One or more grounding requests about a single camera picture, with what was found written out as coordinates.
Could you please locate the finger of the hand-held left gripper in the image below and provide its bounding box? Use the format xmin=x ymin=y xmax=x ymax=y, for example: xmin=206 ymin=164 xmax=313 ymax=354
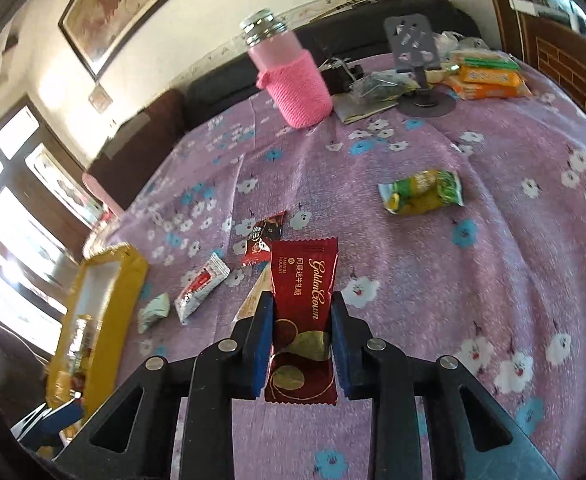
xmin=20 ymin=397 xmax=86 ymax=456

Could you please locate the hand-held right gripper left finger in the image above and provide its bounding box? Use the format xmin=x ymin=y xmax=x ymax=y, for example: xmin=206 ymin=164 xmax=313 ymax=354
xmin=53 ymin=292 xmax=275 ymax=480

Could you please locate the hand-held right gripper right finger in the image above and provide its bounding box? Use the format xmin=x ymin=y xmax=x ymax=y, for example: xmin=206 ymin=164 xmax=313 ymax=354
xmin=330 ymin=291 xmax=558 ymax=480

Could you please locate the red gold nougat packet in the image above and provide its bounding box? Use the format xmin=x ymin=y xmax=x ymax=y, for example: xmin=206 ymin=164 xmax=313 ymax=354
xmin=264 ymin=236 xmax=342 ymax=407

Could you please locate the yellow cardboard box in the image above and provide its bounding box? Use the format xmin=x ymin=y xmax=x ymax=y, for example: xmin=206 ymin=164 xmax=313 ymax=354
xmin=45 ymin=242 xmax=150 ymax=411

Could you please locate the clear bag of dark snacks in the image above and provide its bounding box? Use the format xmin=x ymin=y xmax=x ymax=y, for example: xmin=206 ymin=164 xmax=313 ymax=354
xmin=349 ymin=71 xmax=418 ymax=102

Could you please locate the white red snack packet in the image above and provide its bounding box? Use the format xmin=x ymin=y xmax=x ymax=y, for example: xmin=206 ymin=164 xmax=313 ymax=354
xmin=174 ymin=252 xmax=232 ymax=324

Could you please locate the red chocolate snack packet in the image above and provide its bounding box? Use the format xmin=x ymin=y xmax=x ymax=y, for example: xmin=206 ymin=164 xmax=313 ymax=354
xmin=240 ymin=211 xmax=287 ymax=267

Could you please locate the purple floral tablecloth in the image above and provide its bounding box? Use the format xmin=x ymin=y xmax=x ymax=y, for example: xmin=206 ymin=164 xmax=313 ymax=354
xmin=80 ymin=52 xmax=586 ymax=480

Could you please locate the pale green snack packet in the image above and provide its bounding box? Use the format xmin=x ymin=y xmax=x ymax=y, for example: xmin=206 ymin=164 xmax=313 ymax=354
xmin=137 ymin=293 xmax=172 ymax=334

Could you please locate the small green snack packet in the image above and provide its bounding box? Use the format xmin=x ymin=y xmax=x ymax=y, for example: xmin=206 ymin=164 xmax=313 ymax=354
xmin=378 ymin=169 xmax=465 ymax=216

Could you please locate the pink cushion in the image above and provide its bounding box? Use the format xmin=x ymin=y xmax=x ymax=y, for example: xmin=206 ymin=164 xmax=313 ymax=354
xmin=83 ymin=172 xmax=124 ymax=218

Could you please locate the brown armchair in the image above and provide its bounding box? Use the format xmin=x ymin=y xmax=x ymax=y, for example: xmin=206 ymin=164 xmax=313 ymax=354
xmin=85 ymin=87 xmax=188 ymax=211

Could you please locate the brown paper notebook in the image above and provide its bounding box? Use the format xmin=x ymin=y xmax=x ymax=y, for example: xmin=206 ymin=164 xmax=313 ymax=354
xmin=332 ymin=92 xmax=398 ymax=125

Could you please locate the black sofa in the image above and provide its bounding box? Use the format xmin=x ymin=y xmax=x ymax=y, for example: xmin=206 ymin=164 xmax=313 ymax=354
xmin=183 ymin=0 xmax=481 ymax=133

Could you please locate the pink bottle with knitted sleeve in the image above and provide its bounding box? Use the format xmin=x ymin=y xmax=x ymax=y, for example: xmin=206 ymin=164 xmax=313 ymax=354
xmin=239 ymin=8 xmax=334 ymax=129

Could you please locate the small black metal object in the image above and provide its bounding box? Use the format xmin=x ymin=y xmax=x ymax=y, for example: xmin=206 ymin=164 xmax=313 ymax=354
xmin=323 ymin=57 xmax=366 ymax=93

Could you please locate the cream snack packet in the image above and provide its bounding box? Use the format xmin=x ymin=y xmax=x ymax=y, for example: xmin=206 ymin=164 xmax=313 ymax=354
xmin=423 ymin=65 xmax=461 ymax=84

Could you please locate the orange biscuit packet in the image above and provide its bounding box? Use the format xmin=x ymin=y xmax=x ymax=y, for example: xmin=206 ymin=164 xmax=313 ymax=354
xmin=458 ymin=65 xmax=524 ymax=86
xmin=445 ymin=77 xmax=532 ymax=101

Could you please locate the dark grey phone stand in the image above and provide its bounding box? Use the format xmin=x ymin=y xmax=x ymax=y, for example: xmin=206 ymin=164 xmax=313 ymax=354
xmin=383 ymin=12 xmax=458 ymax=117

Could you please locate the green white biscuit packet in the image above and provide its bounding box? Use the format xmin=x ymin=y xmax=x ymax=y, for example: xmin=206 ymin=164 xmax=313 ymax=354
xmin=448 ymin=49 xmax=521 ymax=72

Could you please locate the white plastic bag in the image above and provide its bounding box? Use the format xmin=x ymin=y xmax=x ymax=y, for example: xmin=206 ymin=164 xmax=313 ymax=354
xmin=433 ymin=31 xmax=488 ymax=53

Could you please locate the brown wooden cabinet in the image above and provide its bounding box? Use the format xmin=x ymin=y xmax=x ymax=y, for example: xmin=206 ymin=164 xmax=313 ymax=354
xmin=480 ymin=0 xmax=586 ymax=141

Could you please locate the window with wooden frame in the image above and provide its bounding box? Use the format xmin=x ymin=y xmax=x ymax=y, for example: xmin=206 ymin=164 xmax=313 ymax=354
xmin=0 ymin=102 xmax=104 ymax=356

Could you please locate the wall switch plate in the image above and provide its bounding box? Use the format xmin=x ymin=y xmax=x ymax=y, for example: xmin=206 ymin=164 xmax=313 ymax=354
xmin=89 ymin=84 xmax=114 ymax=113

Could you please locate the framed wall painting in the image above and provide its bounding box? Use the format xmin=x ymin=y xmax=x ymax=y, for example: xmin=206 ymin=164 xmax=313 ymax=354
xmin=58 ymin=0 xmax=224 ymax=81

